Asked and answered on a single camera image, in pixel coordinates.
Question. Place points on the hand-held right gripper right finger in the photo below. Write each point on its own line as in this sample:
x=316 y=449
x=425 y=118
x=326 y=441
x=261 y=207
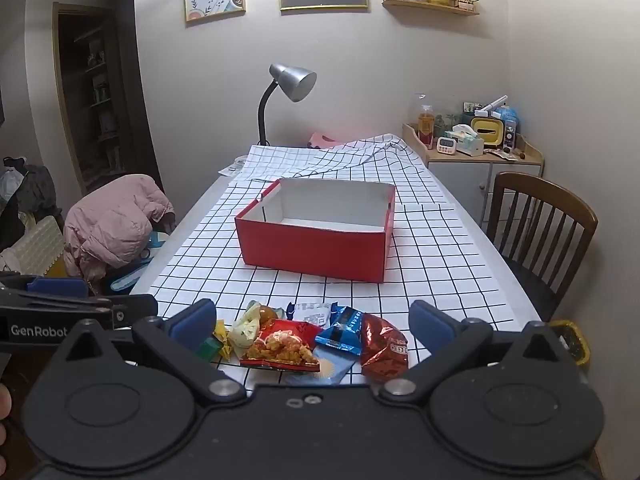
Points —
x=427 y=322

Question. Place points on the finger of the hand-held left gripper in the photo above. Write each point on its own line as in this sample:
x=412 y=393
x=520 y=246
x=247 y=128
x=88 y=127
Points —
x=55 y=286

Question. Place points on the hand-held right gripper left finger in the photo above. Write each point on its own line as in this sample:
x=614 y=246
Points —
x=192 y=322

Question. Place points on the small green snack packet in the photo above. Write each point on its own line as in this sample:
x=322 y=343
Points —
x=210 y=349

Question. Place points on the dark red foil chip bag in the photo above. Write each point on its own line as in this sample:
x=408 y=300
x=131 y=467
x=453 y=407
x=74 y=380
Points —
x=382 y=347

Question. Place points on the pale green snack packet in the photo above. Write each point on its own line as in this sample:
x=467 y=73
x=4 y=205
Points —
x=244 y=330

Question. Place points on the red fried snack packet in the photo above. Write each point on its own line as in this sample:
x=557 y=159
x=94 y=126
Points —
x=282 y=345

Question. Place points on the light blue sun-print packet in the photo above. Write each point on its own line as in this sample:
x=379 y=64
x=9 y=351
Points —
x=332 y=367

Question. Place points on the red cardboard box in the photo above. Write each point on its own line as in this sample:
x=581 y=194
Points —
x=310 y=255

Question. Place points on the person's left hand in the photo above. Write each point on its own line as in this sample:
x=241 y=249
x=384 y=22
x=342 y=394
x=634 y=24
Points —
x=4 y=402

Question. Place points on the yellow wrapped candy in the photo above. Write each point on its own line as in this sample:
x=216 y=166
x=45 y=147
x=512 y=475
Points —
x=221 y=337

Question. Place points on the cream quilted cushion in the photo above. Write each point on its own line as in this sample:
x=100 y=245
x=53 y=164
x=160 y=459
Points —
x=37 y=247

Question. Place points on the checkered tablecloth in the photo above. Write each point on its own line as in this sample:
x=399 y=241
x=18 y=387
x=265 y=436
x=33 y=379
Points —
x=440 y=255

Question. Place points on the brown round snack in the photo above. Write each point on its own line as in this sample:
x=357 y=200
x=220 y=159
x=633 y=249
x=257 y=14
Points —
x=267 y=314

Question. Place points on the blue snack packet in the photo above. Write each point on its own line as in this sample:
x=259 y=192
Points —
x=345 y=330

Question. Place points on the pink puffer jacket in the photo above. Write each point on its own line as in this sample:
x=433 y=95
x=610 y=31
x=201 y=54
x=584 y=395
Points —
x=110 y=220

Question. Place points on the dark clothes pile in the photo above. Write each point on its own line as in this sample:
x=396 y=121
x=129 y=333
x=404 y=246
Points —
x=27 y=185

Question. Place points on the white snack packet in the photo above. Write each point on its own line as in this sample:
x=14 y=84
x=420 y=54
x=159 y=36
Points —
x=312 y=312

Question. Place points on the white wooden cabinet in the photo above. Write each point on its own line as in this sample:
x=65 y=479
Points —
x=460 y=180

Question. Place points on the yellow waste bin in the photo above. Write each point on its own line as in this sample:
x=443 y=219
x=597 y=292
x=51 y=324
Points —
x=572 y=342

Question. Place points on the brown wooden chair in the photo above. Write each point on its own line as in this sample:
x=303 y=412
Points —
x=545 y=230

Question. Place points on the printed paper sheet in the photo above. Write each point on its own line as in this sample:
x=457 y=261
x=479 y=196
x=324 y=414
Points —
x=234 y=166

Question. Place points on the white digital timer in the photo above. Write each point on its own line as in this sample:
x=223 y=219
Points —
x=444 y=145

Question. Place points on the white tissue box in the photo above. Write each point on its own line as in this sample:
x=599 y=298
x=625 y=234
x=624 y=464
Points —
x=465 y=142

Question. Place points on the dark wooden bookshelf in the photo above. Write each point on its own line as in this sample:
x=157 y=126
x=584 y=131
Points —
x=95 y=100

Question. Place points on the orange drink bottle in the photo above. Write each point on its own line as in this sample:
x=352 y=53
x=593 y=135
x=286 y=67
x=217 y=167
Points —
x=426 y=125

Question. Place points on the yellow storage box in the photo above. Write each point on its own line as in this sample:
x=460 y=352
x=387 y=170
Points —
x=489 y=132

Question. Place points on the white tube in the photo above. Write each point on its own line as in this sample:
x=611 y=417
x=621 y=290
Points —
x=492 y=105

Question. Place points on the grey desk lamp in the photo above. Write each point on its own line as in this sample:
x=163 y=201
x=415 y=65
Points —
x=295 y=82

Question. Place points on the wooden wall shelf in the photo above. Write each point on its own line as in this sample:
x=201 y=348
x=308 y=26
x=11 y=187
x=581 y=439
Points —
x=430 y=6

